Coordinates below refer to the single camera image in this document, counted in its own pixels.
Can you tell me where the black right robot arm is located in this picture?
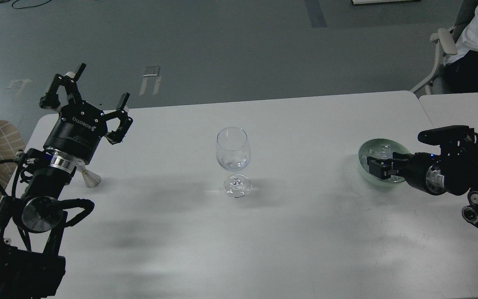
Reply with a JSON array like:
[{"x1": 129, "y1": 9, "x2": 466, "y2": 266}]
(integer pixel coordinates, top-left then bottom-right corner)
[{"x1": 366, "y1": 147, "x2": 478, "y2": 229}]

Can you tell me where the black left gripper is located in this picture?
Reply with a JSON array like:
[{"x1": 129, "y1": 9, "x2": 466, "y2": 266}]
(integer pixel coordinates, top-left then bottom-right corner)
[{"x1": 39, "y1": 63, "x2": 133, "y2": 165}]

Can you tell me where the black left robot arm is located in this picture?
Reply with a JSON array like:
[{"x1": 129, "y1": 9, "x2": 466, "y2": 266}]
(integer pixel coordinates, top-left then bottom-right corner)
[{"x1": 0, "y1": 63, "x2": 133, "y2": 299}]

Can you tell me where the pale green ice bowl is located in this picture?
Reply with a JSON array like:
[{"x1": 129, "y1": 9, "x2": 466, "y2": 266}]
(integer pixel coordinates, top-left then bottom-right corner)
[{"x1": 357, "y1": 138, "x2": 409, "y2": 187}]

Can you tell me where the grey office chair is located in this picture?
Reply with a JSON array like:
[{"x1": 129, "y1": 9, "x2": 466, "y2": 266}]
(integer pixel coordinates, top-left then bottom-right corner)
[{"x1": 410, "y1": 0, "x2": 478, "y2": 96}]

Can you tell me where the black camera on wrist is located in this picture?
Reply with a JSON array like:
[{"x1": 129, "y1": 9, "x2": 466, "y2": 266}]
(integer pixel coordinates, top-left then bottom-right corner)
[{"x1": 417, "y1": 125, "x2": 478, "y2": 152}]

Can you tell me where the steel cocktail jigger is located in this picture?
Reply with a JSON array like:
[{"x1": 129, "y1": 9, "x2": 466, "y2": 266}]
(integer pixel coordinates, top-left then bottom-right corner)
[{"x1": 76, "y1": 164, "x2": 101, "y2": 189}]

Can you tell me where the black floor cable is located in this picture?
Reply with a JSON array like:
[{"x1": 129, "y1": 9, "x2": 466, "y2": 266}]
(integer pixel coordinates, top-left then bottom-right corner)
[{"x1": 0, "y1": 0, "x2": 51, "y2": 16}]

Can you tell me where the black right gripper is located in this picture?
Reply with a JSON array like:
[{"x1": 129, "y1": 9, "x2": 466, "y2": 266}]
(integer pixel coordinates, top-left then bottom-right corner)
[{"x1": 366, "y1": 152, "x2": 446, "y2": 196}]

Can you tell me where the clear wine glass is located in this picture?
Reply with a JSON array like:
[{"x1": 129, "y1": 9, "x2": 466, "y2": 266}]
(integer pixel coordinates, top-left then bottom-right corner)
[{"x1": 215, "y1": 127, "x2": 251, "y2": 198}]

